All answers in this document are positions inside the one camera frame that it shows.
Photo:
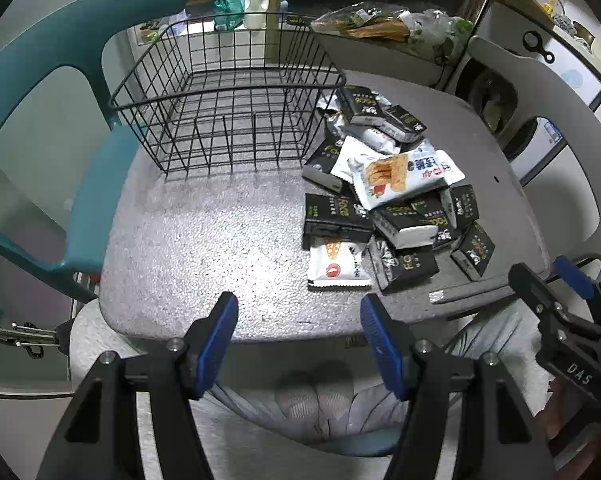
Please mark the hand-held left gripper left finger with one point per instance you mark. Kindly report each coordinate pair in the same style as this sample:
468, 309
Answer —
218, 340

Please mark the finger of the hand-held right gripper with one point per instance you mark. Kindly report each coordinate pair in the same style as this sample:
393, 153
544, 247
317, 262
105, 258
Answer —
530, 282
573, 272

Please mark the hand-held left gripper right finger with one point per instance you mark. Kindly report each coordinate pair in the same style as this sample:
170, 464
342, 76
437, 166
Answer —
380, 345

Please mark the white blue wafer snack packet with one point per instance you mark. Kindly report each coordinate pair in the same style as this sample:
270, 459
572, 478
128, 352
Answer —
405, 180

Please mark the person's right hand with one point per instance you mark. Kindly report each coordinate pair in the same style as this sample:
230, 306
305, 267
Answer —
563, 422

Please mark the small silver foil piece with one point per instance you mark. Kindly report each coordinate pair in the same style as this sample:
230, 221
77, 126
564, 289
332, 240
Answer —
437, 296

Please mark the grey plastic chair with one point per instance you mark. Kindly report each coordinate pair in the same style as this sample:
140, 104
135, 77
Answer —
530, 95

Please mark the silver white snack packet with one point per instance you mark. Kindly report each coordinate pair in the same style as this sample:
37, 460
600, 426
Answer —
333, 125

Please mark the white green plastic bag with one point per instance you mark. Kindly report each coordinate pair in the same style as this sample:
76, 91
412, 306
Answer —
435, 30

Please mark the black green packet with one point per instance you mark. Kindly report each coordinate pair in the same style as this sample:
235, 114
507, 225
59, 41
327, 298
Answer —
298, 21
153, 32

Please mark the clear bag of vegetables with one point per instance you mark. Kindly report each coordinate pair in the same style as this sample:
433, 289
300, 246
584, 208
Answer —
355, 15

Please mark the clear spray bottle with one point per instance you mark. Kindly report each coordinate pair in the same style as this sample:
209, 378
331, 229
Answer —
177, 17

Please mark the teal plastic chair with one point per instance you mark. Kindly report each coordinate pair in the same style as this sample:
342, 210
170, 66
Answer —
25, 70

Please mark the small blue bottle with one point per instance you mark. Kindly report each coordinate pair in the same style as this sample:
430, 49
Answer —
284, 10

